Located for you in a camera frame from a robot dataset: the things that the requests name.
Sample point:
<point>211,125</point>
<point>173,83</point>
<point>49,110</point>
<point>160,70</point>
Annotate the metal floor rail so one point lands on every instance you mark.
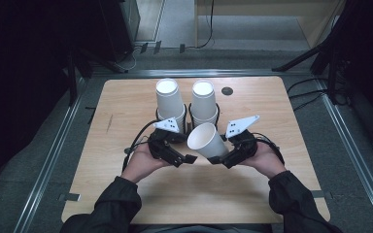
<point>353,152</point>
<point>50,158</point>

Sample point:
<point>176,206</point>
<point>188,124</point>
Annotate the stack of white paper cups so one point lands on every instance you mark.
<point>204,103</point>
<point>169,102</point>

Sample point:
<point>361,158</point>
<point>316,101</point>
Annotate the person's right hand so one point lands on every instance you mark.
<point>267,160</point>

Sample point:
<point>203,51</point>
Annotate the black cabinet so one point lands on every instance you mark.
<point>116,29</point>

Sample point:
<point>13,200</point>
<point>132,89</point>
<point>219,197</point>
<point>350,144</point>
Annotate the black tripod stand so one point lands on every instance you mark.
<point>304,56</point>

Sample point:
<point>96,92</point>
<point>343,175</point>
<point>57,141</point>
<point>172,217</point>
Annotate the black metal stand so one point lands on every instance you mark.
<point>73,77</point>

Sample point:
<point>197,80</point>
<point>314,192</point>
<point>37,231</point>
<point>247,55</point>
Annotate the light wooden furniture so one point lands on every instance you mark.
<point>317,19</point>

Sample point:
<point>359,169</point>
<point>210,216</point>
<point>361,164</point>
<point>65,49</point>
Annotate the black round table grommet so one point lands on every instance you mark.
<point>227,91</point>

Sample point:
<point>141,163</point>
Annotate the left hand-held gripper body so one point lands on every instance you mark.
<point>157,144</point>

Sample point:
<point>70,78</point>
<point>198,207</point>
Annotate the grey tape piece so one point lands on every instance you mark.
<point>69,196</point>
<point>320,194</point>

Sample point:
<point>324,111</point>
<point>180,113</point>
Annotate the single white paper cup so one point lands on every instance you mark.
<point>209,142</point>

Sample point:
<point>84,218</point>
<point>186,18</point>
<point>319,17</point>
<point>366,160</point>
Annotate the person's left hand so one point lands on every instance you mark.
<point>142,165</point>

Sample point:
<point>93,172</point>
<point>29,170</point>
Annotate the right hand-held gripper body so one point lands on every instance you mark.
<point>246,144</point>

